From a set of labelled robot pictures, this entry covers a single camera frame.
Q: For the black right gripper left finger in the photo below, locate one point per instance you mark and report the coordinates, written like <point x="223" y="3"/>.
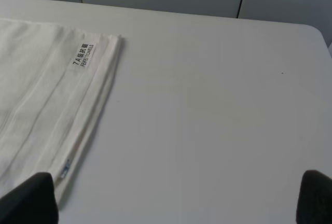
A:
<point x="33" y="201"/>

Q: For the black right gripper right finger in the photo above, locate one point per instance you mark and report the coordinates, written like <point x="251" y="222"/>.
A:
<point x="314" y="201"/>

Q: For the white towel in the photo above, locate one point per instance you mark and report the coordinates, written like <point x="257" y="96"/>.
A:
<point x="54" y="83"/>

